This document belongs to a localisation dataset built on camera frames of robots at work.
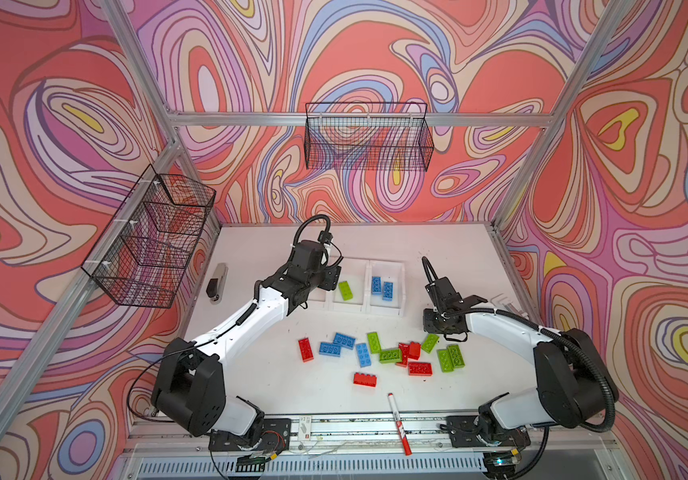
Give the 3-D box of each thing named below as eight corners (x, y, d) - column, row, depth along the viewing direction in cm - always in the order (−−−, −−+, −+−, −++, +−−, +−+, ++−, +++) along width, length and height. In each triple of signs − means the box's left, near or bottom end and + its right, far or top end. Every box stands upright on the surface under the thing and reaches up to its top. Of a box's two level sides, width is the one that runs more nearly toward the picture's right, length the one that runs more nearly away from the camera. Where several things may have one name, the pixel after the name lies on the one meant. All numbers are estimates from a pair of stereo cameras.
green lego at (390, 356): (379, 363, 86) (380, 358, 83) (379, 354, 88) (380, 349, 85) (400, 363, 86) (402, 358, 83) (399, 354, 88) (401, 349, 85)
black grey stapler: (211, 305, 100) (204, 295, 96) (220, 271, 110) (214, 261, 105) (222, 304, 101) (215, 295, 96) (230, 271, 110) (225, 260, 105)
